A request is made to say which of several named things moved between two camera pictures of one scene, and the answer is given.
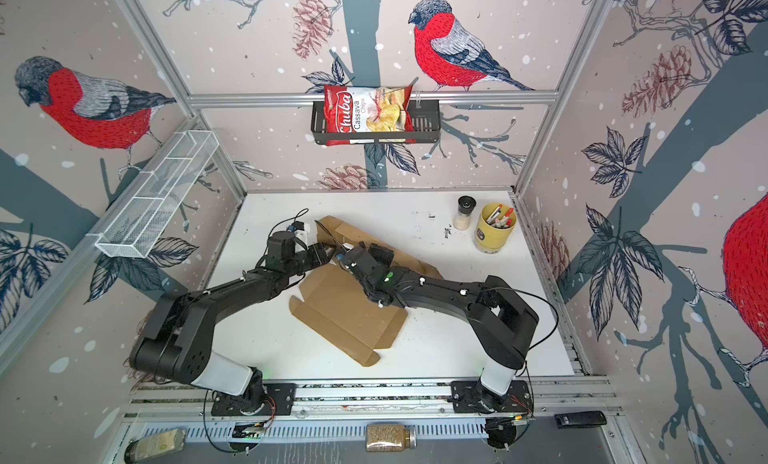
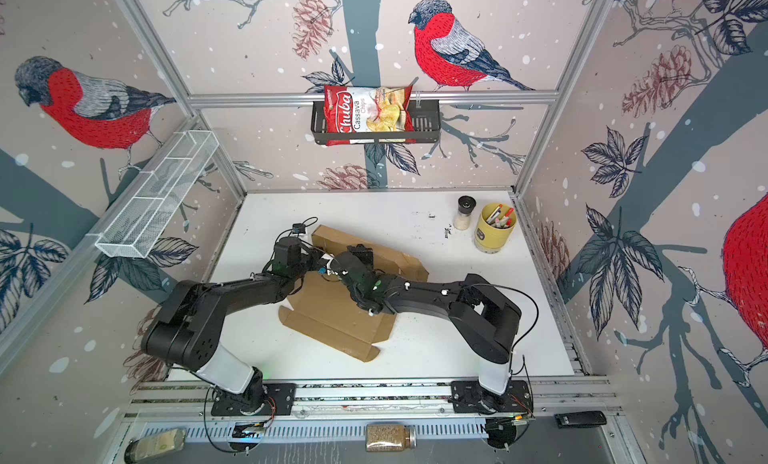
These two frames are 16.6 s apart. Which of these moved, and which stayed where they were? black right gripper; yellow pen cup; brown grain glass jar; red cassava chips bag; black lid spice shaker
Moved: black right gripper
Stayed: black lid spice shaker; red cassava chips bag; brown grain glass jar; yellow pen cup
